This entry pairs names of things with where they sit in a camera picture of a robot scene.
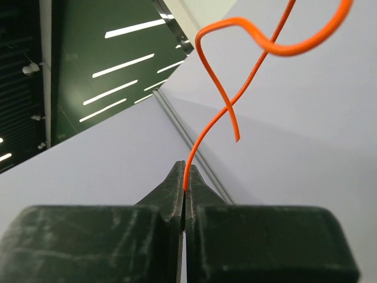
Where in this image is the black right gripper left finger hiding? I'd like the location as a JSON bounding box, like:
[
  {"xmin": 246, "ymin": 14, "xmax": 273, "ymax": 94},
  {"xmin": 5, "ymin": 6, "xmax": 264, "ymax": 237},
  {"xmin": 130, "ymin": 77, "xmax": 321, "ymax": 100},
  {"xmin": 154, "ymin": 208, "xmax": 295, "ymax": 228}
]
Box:
[{"xmin": 1, "ymin": 161, "xmax": 185, "ymax": 282}]

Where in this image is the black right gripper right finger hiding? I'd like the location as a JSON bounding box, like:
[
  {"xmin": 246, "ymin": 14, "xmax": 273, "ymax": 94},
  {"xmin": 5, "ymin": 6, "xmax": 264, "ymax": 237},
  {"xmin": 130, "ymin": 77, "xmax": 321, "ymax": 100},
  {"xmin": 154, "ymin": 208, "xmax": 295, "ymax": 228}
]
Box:
[{"xmin": 184, "ymin": 165, "xmax": 360, "ymax": 282}]

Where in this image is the orange cable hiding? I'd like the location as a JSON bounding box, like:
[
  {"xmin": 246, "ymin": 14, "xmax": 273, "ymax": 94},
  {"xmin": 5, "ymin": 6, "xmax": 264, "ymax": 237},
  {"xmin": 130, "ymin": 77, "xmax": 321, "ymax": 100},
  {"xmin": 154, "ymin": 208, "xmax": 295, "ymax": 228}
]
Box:
[{"xmin": 182, "ymin": 0, "xmax": 354, "ymax": 192}]

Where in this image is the aluminium frame post right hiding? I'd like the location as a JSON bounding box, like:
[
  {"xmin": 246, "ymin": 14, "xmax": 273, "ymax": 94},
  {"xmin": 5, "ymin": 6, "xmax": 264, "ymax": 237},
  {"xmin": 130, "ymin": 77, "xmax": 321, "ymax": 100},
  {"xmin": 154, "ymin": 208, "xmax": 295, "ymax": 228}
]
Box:
[{"xmin": 153, "ymin": 89, "xmax": 235, "ymax": 205}]

